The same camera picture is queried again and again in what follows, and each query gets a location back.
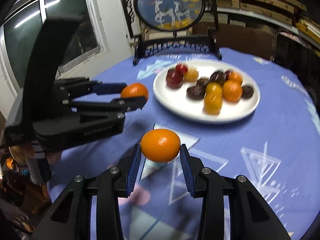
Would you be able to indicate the white shelf unit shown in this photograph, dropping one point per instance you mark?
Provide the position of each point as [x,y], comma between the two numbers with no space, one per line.
[250,13]

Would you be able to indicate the dark purple passion fruit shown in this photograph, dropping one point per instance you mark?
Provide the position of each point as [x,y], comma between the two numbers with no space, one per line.
[202,82]
[217,77]
[195,93]
[247,91]

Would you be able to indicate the black ribbed case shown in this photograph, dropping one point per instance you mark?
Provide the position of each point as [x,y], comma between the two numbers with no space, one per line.
[295,55]

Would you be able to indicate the stack of tan flat boxes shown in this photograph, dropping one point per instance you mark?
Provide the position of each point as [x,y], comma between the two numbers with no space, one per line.
[265,2]

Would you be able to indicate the white framed window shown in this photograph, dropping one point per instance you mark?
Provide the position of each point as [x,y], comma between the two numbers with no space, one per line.
[25,35]

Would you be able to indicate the blue printed tablecloth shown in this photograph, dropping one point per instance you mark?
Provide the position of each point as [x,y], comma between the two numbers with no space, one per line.
[250,155]

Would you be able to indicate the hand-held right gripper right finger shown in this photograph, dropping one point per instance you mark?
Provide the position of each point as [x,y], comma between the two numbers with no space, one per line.
[186,172]

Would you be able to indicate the white plate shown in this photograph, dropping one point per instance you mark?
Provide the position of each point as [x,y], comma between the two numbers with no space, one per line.
[175,105]

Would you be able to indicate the black framed artwork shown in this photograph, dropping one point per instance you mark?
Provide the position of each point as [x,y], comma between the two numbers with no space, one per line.
[130,7]

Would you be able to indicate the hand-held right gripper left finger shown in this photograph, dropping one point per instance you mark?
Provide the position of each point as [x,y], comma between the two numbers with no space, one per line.
[133,170]

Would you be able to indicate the orange tangerine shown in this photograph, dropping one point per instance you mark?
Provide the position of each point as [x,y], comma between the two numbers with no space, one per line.
[235,78]
[133,90]
[232,90]
[160,145]

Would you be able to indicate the person's left hand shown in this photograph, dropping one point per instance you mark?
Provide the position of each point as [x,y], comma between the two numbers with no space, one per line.
[53,158]

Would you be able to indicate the beige cardboard box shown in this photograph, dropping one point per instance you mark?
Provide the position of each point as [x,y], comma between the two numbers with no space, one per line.
[152,33]

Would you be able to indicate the brown cardboard box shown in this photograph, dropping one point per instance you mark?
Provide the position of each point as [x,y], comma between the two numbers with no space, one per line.
[237,37]

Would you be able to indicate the round embroidered deer screen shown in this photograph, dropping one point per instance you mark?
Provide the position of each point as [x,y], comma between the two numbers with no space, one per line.
[170,5]

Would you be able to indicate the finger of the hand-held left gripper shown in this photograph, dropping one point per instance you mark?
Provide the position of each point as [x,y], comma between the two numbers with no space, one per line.
[130,103]
[110,88]

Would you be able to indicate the yellow orange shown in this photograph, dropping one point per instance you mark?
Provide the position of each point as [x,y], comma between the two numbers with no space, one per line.
[213,88]
[191,75]
[213,103]

